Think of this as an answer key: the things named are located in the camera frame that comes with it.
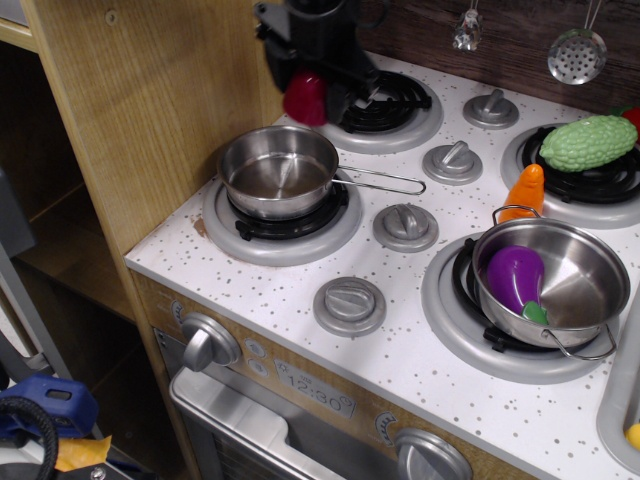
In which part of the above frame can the grey oven dial left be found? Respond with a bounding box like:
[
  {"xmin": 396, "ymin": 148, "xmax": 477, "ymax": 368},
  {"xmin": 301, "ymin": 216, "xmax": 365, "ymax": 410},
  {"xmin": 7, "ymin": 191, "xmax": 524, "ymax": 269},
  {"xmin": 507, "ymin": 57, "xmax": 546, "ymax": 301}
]
[{"xmin": 181, "ymin": 312, "xmax": 242, "ymax": 372}]

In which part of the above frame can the front right stove burner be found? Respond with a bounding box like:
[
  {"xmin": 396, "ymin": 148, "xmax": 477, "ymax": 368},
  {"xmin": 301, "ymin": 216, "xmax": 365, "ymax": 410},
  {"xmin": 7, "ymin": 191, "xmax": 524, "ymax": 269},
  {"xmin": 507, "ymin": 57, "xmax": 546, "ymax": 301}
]
[{"xmin": 420, "ymin": 235, "xmax": 620, "ymax": 385}]

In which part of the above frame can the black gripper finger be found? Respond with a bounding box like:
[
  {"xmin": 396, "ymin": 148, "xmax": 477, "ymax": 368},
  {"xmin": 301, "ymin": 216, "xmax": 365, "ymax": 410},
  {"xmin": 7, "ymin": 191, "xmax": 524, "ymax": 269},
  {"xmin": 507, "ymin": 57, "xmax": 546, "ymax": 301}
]
[
  {"xmin": 265, "ymin": 47, "xmax": 299, "ymax": 93},
  {"xmin": 325, "ymin": 81, "xmax": 356, "ymax": 124}
]

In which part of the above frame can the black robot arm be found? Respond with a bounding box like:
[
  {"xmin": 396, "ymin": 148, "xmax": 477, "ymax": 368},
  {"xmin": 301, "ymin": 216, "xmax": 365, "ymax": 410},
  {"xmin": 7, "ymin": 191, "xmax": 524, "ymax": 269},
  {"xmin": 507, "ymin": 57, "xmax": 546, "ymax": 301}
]
[{"xmin": 253, "ymin": 1, "xmax": 390, "ymax": 127}]

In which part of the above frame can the silver oven door handle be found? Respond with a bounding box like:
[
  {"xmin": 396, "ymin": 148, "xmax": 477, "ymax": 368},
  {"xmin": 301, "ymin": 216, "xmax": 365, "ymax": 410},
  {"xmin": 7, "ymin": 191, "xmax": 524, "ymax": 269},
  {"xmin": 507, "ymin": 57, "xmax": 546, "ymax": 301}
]
[{"xmin": 170, "ymin": 369, "xmax": 323, "ymax": 479}]

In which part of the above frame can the hanging silver utensil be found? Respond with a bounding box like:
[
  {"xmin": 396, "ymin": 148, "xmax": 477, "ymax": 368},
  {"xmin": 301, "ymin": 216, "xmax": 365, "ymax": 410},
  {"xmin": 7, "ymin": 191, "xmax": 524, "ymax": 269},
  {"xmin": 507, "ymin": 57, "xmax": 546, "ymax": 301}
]
[{"xmin": 452, "ymin": 0, "xmax": 483, "ymax": 53}]

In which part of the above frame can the orange toy carrot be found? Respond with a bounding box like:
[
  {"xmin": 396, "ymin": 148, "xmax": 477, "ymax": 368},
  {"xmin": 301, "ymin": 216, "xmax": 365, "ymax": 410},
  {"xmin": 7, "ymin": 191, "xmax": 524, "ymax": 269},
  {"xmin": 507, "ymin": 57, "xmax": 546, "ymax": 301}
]
[{"xmin": 498, "ymin": 164, "xmax": 545, "ymax": 223}]

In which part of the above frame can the front left stove burner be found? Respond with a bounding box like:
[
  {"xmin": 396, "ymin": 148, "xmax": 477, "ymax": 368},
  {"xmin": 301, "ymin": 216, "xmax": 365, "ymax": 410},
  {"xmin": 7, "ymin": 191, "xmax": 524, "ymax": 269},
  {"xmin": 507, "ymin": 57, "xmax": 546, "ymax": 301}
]
[{"xmin": 202, "ymin": 172, "xmax": 363, "ymax": 267}]

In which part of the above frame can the grey stove knob lower middle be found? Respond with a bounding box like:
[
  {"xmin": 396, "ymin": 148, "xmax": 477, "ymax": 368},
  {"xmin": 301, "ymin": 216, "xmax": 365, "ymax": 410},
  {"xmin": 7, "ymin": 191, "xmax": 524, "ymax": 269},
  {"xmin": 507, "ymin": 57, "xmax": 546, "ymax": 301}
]
[{"xmin": 373, "ymin": 204, "xmax": 439, "ymax": 253}]

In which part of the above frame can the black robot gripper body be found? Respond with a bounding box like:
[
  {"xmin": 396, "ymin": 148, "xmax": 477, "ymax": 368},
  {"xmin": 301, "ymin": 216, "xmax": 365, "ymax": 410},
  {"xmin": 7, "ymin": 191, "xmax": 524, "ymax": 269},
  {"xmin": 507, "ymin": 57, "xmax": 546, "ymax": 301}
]
[{"xmin": 253, "ymin": 1, "xmax": 379, "ymax": 93}]

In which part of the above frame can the grey stove knob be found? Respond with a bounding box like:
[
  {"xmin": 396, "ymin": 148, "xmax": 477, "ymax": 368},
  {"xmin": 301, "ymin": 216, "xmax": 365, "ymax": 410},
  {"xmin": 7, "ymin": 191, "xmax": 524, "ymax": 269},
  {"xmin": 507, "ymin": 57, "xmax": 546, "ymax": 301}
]
[
  {"xmin": 463, "ymin": 89, "xmax": 520, "ymax": 130},
  {"xmin": 312, "ymin": 277, "xmax": 387, "ymax": 337},
  {"xmin": 422, "ymin": 141, "xmax": 483, "ymax": 186},
  {"xmin": 373, "ymin": 204, "xmax": 439, "ymax": 253}
]

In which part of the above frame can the green toy bitter gourd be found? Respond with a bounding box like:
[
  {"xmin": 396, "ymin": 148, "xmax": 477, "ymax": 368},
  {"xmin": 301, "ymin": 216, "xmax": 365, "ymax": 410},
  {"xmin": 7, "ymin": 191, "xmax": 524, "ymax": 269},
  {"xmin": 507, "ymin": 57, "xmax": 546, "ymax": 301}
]
[{"xmin": 539, "ymin": 115, "xmax": 638, "ymax": 173}]

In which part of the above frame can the grey stove knob upper middle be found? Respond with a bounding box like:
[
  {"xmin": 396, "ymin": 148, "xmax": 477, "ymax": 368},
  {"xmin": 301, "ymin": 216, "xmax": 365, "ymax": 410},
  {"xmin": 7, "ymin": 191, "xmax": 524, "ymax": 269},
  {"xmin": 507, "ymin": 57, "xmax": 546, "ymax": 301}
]
[{"xmin": 422, "ymin": 141, "xmax": 483, "ymax": 186}]

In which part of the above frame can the yellow toy in sink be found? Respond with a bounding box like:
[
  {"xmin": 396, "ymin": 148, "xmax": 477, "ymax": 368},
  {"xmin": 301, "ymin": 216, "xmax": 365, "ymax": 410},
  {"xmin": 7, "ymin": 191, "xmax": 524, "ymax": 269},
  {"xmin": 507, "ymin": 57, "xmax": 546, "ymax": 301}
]
[{"xmin": 624, "ymin": 423, "xmax": 640, "ymax": 450}]

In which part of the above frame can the grey toy sink rim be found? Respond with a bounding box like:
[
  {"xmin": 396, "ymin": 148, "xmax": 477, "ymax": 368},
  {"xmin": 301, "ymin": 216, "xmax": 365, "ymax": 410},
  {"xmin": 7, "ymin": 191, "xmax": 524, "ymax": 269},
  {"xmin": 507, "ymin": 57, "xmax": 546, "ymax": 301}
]
[{"xmin": 596, "ymin": 293, "xmax": 639, "ymax": 475}]

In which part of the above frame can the red toy pepper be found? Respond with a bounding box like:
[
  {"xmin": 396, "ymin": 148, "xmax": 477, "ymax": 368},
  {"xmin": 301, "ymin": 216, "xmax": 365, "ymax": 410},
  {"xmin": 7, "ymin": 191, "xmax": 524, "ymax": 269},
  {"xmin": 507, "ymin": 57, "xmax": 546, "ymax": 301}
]
[{"xmin": 604, "ymin": 106, "xmax": 639, "ymax": 151}]

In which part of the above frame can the back right stove burner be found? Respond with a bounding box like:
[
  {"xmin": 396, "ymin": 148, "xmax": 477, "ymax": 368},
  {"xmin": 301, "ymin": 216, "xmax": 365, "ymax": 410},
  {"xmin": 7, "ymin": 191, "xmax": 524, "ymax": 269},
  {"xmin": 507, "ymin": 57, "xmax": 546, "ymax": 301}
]
[{"xmin": 500, "ymin": 124, "xmax": 639, "ymax": 230}]

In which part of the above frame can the yellow tape piece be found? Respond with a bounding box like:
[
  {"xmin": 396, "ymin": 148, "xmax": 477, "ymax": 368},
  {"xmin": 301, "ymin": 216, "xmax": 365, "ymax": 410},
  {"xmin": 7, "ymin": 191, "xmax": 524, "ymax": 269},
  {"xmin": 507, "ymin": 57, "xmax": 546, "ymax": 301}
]
[{"xmin": 55, "ymin": 436, "xmax": 112, "ymax": 472}]

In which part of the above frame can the purple toy eggplant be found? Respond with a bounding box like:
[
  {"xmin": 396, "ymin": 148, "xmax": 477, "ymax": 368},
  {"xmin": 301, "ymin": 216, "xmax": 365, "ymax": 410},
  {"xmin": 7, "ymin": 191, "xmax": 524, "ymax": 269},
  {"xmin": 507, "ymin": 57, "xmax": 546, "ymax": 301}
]
[{"xmin": 486, "ymin": 245, "xmax": 548, "ymax": 325}]

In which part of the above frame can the steel saucepan with wire handle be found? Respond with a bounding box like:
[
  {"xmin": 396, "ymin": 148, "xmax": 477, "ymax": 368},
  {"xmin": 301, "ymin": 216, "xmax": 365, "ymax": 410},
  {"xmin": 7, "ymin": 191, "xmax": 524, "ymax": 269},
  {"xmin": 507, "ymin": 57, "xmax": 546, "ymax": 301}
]
[{"xmin": 217, "ymin": 125, "xmax": 426, "ymax": 221}]

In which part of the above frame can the grey oven dial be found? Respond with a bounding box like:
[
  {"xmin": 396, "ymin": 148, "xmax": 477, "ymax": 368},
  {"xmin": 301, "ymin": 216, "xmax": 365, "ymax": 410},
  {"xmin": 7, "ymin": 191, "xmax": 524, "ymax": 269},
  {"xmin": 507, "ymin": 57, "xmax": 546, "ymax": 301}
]
[
  {"xmin": 395, "ymin": 428, "xmax": 473, "ymax": 480},
  {"xmin": 181, "ymin": 312, "xmax": 242, "ymax": 372}
]

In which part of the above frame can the wooden side cabinet shelf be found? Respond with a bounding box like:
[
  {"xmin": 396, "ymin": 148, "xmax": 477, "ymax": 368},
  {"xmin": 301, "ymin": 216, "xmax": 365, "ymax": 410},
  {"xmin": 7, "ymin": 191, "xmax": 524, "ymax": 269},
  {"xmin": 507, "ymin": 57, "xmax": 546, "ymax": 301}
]
[{"xmin": 1, "ymin": 1, "xmax": 280, "ymax": 479}]

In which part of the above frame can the grey stove knob back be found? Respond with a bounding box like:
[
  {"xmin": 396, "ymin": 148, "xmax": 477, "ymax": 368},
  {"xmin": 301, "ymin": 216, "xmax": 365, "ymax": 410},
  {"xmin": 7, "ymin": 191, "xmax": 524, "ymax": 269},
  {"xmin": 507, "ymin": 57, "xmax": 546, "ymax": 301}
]
[{"xmin": 463, "ymin": 89, "xmax": 520, "ymax": 130}]

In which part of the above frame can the steel two-handled pot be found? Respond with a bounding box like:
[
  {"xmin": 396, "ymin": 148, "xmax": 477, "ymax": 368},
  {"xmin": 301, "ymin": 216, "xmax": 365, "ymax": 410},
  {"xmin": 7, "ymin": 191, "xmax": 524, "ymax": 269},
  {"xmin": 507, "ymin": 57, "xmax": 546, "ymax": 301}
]
[{"xmin": 471, "ymin": 216, "xmax": 630, "ymax": 356}]

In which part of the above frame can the black braided cable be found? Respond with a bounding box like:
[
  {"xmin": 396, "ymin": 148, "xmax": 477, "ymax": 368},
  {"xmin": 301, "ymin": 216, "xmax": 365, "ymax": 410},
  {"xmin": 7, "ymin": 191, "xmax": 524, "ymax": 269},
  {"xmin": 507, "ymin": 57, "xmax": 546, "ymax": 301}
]
[{"xmin": 0, "ymin": 396, "xmax": 60, "ymax": 480}]

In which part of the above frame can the hanging silver skimmer ladle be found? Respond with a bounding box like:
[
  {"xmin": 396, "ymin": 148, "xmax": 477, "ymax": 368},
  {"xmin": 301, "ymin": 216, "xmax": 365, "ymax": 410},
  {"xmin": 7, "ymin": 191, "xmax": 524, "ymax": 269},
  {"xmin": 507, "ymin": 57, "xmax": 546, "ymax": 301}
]
[{"xmin": 547, "ymin": 1, "xmax": 608, "ymax": 86}]

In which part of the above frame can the grey stove knob front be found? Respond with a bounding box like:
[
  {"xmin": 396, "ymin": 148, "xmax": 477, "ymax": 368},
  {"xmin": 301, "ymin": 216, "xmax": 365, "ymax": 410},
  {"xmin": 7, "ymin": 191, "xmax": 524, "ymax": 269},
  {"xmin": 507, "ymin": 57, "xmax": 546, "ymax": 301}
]
[{"xmin": 312, "ymin": 277, "xmax": 387, "ymax": 337}]

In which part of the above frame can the blue clamp tool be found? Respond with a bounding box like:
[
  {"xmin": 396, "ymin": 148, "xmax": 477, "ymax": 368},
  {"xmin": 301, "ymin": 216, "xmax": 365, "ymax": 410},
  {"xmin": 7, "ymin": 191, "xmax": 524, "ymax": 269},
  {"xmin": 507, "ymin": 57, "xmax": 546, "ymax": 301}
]
[{"xmin": 1, "ymin": 374, "xmax": 99, "ymax": 438}]

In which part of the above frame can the grey oven dial right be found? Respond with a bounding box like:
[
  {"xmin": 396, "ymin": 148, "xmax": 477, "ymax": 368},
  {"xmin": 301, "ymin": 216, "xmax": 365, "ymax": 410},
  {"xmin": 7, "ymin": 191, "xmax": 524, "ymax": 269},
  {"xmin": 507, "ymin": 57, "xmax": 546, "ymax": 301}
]
[{"xmin": 395, "ymin": 428, "xmax": 473, "ymax": 480}]

